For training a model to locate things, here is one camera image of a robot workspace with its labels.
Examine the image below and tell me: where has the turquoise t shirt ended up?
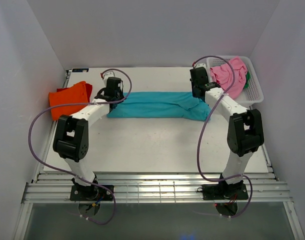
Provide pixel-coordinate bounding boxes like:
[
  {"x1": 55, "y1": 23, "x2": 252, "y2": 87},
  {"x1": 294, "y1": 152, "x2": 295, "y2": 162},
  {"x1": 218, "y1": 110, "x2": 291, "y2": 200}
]
[{"x1": 107, "y1": 91, "x2": 211, "y2": 121}]

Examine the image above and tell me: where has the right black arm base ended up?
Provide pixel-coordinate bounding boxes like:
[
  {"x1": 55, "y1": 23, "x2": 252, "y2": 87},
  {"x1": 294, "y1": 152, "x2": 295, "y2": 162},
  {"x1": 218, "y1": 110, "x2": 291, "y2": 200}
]
[{"x1": 196, "y1": 184, "x2": 249, "y2": 201}]

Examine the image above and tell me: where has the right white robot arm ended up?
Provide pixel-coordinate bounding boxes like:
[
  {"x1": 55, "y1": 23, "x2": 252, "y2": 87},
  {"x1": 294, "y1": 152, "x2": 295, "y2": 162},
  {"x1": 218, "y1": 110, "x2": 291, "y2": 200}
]
[{"x1": 190, "y1": 66, "x2": 264, "y2": 200}]

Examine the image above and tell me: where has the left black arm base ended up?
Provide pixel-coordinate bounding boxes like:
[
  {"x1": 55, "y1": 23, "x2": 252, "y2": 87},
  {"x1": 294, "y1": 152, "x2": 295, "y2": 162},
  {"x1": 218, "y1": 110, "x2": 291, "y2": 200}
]
[{"x1": 69, "y1": 184, "x2": 113, "y2": 202}]

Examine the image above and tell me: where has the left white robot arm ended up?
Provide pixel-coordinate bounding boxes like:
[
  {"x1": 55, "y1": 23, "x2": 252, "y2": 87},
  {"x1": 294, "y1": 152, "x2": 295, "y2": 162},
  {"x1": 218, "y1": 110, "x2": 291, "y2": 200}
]
[{"x1": 53, "y1": 76, "x2": 124, "y2": 200}]

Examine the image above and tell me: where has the pink t shirt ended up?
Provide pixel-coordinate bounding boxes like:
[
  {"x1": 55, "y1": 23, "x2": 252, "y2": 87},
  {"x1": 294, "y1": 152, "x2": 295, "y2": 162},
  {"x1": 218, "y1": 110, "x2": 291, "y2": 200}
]
[{"x1": 210, "y1": 56, "x2": 248, "y2": 99}]

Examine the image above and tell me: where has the folded red t shirt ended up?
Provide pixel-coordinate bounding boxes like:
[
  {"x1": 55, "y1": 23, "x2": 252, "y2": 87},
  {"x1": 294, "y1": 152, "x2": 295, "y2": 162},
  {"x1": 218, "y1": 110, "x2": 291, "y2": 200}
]
[{"x1": 56, "y1": 83, "x2": 93, "y2": 102}]

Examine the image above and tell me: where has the folded orange t shirt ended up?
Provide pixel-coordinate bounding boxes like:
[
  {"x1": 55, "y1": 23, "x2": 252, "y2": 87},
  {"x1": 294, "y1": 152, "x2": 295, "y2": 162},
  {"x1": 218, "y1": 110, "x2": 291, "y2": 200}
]
[{"x1": 48, "y1": 81, "x2": 89, "y2": 121}]

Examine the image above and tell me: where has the blue table label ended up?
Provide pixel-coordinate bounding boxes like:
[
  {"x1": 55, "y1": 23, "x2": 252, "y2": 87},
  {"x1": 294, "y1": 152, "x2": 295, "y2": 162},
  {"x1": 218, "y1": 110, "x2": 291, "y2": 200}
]
[{"x1": 71, "y1": 68, "x2": 89, "y2": 73}]

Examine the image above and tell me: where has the green t shirt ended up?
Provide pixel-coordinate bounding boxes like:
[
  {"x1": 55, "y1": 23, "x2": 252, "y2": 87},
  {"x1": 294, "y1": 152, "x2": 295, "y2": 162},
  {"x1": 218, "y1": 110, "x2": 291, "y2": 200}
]
[{"x1": 243, "y1": 71, "x2": 250, "y2": 89}]

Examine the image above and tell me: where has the white plastic basket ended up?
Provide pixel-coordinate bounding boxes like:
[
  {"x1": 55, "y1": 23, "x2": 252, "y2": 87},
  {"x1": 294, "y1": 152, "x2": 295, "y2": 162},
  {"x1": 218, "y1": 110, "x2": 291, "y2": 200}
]
[{"x1": 206, "y1": 56, "x2": 264, "y2": 107}]

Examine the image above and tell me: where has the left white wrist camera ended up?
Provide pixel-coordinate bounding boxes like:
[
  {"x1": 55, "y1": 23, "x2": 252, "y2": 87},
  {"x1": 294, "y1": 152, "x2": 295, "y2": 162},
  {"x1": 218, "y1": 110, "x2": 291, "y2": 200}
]
[{"x1": 100, "y1": 70, "x2": 115, "y2": 80}]

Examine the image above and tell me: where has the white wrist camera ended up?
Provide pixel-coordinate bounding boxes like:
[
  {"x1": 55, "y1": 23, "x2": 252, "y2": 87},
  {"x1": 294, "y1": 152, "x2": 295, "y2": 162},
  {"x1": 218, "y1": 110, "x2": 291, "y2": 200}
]
[
  {"x1": 192, "y1": 62, "x2": 207, "y2": 69},
  {"x1": 100, "y1": 70, "x2": 115, "y2": 80}
]

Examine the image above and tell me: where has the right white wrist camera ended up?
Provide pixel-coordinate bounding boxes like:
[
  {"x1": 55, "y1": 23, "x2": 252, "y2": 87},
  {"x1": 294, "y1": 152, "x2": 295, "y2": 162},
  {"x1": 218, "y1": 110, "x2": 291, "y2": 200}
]
[{"x1": 192, "y1": 62, "x2": 207, "y2": 69}]

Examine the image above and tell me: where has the aluminium front rail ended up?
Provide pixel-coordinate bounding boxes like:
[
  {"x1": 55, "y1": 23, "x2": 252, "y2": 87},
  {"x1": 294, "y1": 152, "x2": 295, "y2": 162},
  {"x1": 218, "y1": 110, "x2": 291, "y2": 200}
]
[{"x1": 22, "y1": 172, "x2": 292, "y2": 204}]

